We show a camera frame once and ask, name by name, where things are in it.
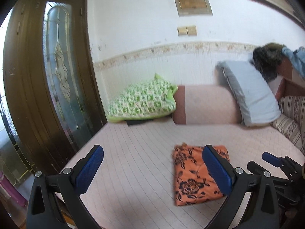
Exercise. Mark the pink plastic object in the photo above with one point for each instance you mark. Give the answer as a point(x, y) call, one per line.
point(12, 191)

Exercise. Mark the wooden headboard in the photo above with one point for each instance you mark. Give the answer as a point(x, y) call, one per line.
point(291, 84)

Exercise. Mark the beige striped pillow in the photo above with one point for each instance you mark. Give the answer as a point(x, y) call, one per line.
point(291, 121)

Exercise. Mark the brown wooden glass door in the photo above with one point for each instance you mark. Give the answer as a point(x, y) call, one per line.
point(49, 81)

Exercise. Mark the dark fur trimmed jacket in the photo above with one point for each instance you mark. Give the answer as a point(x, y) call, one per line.
point(268, 59)

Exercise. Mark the green white patterned blanket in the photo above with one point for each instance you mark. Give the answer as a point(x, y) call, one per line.
point(142, 101)

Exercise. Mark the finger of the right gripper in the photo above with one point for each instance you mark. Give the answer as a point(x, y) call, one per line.
point(271, 159)

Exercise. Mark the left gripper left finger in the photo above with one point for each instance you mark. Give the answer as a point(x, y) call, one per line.
point(43, 209)

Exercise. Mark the orange black floral garment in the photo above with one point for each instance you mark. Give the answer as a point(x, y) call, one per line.
point(192, 182)

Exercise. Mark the light grey pillow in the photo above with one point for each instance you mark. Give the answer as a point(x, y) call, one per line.
point(257, 103)

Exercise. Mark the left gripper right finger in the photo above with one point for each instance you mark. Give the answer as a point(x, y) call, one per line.
point(262, 209)

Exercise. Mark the golden wall switch plate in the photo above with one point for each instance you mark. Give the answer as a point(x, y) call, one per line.
point(187, 31)

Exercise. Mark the pink bolster cushion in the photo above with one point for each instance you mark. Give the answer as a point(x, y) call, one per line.
point(205, 105)

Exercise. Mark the framed wall panel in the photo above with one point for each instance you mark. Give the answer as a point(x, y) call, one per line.
point(193, 7)

